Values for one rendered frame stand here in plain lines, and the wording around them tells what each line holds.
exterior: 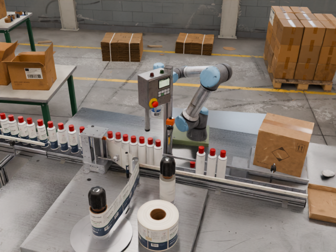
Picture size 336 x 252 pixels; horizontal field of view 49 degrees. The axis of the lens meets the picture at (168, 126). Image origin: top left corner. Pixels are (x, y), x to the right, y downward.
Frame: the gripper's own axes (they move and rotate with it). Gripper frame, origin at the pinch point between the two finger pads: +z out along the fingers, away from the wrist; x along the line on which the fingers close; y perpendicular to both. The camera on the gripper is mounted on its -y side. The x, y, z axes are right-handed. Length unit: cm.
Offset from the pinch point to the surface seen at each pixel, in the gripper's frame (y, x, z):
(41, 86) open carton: -116, 60, 17
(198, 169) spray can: 34, -59, 6
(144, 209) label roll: 9, -105, -2
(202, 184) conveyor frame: 37, -63, 15
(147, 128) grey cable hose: 1.2, -43.0, -9.8
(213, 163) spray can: 43, -61, 0
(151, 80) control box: 5, -52, -47
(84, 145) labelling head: -33, -62, -7
